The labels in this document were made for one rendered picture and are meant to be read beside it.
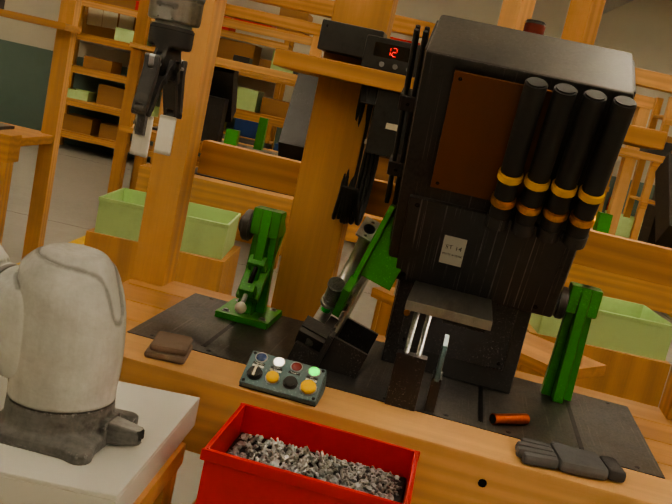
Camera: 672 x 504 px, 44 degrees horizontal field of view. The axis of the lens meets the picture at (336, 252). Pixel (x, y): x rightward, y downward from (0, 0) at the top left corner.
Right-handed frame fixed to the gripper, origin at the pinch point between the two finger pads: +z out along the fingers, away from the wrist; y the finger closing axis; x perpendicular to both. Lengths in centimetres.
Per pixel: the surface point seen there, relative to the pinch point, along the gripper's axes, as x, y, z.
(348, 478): 48, 15, 43
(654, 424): 110, -59, 43
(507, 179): 61, -11, -7
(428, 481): 61, -5, 49
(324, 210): 22, -65, 13
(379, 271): 41, -29, 18
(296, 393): 34, -6, 40
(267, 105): -168, -713, 8
